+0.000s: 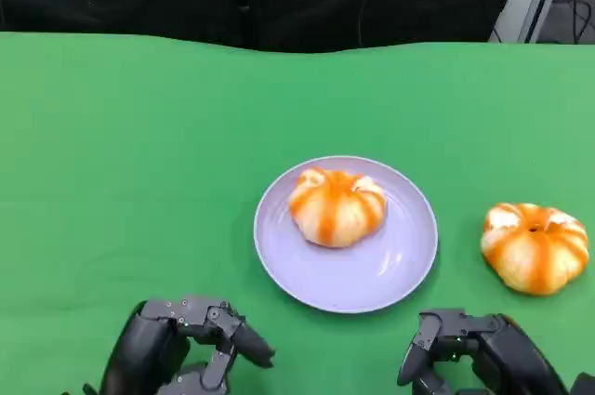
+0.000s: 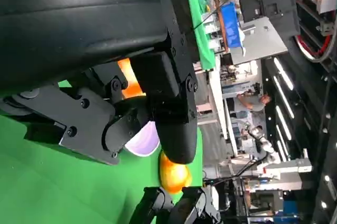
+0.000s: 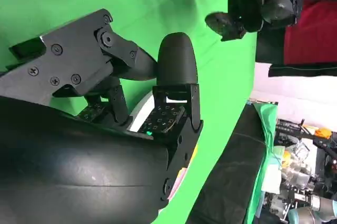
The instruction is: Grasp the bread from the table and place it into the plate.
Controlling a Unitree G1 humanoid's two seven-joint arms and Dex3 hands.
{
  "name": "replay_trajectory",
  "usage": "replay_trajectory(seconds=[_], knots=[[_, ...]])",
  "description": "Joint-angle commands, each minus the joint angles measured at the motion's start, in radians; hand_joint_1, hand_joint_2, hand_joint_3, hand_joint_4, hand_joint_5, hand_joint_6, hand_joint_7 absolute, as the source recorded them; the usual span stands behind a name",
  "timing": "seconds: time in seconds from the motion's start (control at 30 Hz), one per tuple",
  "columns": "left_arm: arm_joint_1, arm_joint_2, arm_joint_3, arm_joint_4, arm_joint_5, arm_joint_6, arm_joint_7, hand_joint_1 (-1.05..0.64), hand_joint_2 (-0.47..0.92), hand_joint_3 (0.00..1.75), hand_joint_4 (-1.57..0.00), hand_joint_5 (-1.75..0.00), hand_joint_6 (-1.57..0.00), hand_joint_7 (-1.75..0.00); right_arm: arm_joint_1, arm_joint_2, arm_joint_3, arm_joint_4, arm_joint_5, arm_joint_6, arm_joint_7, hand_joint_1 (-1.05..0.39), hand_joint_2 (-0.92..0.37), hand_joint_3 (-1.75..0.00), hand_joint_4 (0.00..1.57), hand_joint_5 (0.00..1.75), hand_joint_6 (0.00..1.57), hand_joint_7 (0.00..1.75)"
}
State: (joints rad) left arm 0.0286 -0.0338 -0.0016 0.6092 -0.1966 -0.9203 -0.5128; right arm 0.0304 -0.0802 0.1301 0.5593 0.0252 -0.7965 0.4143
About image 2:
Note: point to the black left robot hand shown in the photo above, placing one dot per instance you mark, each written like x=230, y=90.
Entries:
x=65, y=10

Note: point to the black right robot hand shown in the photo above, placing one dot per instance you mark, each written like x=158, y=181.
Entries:
x=189, y=208

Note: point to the lilac plate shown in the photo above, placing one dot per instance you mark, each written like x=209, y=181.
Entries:
x=144, y=142

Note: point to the person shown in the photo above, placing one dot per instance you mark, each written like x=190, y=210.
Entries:
x=252, y=104

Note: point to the green backdrop cloth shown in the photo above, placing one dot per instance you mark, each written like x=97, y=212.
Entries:
x=202, y=39

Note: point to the blue fabric cover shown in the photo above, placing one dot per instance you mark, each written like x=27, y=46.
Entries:
x=230, y=26

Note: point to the white desk top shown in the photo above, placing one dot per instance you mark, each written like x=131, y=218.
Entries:
x=263, y=42

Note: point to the black machine cabinet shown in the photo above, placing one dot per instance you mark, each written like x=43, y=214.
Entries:
x=273, y=5

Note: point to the white machine frame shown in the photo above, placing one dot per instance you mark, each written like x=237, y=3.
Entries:
x=289, y=166

